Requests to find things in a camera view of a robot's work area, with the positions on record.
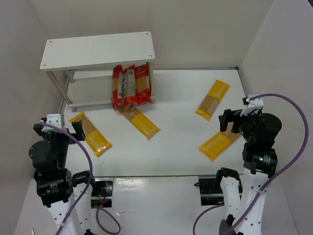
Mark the yellow pasta bag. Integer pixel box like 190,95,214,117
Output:
199,132,241,162
118,107,160,140
195,80,230,120
69,112,112,157

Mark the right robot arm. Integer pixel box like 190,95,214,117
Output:
217,109,282,235

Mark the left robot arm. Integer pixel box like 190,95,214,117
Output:
29,117,94,235

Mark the white two-tier shelf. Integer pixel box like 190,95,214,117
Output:
40,31,155,112

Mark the left red spaghetti bag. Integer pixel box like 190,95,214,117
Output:
112,65,124,111

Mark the red spaghetti bag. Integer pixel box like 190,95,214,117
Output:
123,65,137,108
135,64,151,106
112,65,124,111

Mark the middle red spaghetti bag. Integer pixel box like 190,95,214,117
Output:
123,65,137,108

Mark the right red spaghetti bag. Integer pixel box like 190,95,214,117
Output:
135,64,151,106

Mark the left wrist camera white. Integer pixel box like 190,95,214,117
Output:
40,114,65,129

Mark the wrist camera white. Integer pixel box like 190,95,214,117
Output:
40,114,65,129
240,93,264,117

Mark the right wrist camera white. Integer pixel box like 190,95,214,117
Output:
240,93,264,117

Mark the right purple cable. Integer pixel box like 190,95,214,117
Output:
193,93,309,235

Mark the purple cable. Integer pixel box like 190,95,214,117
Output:
193,93,309,235
40,121,122,235

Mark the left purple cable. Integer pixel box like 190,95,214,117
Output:
40,121,122,235

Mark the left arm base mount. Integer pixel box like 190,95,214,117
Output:
91,178,113,208

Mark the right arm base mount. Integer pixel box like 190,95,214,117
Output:
194,175,224,206

